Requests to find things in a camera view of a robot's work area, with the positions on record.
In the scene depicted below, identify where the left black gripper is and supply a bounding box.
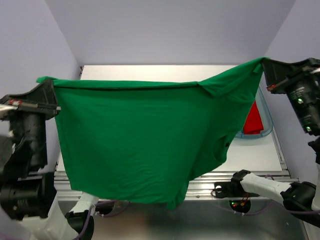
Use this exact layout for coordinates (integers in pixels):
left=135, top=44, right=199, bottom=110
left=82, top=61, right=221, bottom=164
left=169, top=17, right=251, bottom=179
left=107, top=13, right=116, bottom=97
left=1, top=73, right=64, bottom=159

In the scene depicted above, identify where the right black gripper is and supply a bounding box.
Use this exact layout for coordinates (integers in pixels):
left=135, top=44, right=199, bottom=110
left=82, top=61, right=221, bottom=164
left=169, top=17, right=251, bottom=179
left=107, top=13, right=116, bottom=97
left=262, top=55, right=320, bottom=133

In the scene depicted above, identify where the green t shirt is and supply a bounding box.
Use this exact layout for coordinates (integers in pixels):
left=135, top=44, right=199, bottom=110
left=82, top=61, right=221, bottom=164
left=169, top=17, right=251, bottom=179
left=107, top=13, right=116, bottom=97
left=52, top=58, right=264, bottom=209

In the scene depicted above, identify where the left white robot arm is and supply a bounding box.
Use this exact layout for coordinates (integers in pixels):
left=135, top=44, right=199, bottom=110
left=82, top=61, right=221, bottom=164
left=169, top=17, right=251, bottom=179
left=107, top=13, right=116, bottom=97
left=0, top=78, right=99, bottom=240

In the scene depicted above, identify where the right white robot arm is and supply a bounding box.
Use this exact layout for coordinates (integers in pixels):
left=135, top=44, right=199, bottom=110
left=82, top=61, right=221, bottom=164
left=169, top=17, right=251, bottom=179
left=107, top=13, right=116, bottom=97
left=230, top=58, right=320, bottom=227

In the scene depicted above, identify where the translucent blue plastic bin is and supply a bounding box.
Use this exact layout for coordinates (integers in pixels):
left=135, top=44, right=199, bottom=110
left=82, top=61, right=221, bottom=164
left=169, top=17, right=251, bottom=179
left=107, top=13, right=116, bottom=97
left=236, top=87, right=274, bottom=140

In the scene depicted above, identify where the red t shirt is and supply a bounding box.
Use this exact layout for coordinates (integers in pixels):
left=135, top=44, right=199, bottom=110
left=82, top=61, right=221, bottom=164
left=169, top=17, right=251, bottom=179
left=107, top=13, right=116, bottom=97
left=243, top=102, right=264, bottom=135

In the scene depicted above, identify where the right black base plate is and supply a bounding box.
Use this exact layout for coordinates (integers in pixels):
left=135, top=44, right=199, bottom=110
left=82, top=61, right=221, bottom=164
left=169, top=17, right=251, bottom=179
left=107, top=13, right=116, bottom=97
left=210, top=181, right=248, bottom=199

